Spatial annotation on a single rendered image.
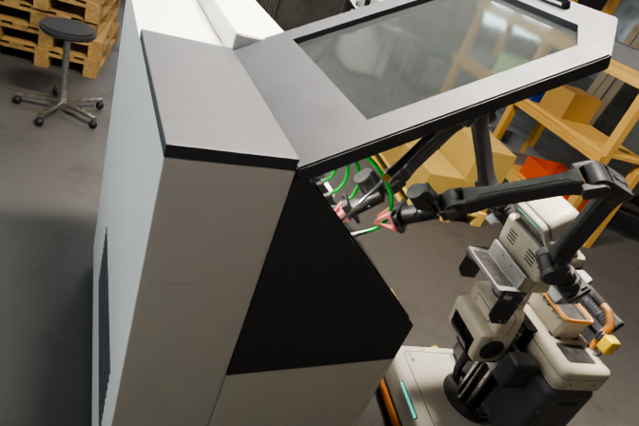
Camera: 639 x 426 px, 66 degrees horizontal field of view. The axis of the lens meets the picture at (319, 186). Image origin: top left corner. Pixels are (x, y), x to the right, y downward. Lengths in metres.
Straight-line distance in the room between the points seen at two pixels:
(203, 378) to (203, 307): 0.28
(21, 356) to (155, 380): 1.17
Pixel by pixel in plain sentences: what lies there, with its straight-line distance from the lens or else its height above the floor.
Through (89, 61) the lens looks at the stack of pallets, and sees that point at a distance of 5.09.
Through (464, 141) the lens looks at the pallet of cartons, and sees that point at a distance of 4.55.
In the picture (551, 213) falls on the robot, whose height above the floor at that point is 1.34.
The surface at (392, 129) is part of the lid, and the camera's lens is 1.10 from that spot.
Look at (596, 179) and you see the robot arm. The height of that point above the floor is 1.60.
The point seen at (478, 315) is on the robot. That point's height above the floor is 0.80.
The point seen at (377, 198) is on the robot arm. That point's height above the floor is 1.24.
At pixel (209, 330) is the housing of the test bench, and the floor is 0.98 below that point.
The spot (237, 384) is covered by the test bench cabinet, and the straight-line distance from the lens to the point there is 1.55.
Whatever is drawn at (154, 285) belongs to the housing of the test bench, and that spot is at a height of 1.14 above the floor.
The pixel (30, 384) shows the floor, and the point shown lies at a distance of 2.44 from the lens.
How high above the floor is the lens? 1.95
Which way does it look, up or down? 28 degrees down
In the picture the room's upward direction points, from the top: 21 degrees clockwise
